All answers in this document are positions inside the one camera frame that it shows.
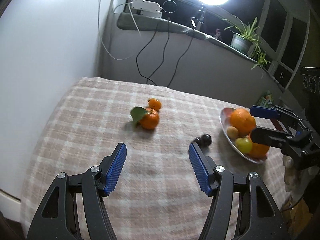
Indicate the floral white plate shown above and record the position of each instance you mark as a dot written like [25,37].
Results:
[224,121]

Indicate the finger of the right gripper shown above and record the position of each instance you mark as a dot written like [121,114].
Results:
[276,112]
[272,137]

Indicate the small orange kumquat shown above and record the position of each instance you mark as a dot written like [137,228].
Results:
[155,104]

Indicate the large orange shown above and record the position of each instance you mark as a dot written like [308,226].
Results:
[258,151]
[242,120]

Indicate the large orange rear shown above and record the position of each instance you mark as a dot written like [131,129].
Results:
[242,120]

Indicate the large orange front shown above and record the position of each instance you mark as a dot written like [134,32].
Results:
[258,151]

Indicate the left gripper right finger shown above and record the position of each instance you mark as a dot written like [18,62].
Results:
[258,214]

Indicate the potted spider plant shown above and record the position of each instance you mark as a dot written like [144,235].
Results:
[246,40]

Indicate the gloved right hand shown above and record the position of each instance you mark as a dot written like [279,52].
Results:
[296,181]

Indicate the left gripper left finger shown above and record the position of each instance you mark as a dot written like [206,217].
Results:
[57,215]

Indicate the green snack bag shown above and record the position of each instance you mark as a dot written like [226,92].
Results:
[266,100]

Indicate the pink plaid tablecloth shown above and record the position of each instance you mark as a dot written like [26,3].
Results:
[157,195]

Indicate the green grape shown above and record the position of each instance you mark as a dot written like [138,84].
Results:
[244,145]

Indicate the mandarin with green leaf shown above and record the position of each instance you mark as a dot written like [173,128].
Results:
[146,117]

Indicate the tan longan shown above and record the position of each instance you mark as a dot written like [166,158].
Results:
[232,132]

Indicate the white power strip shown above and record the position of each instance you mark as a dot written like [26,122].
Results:
[147,8]

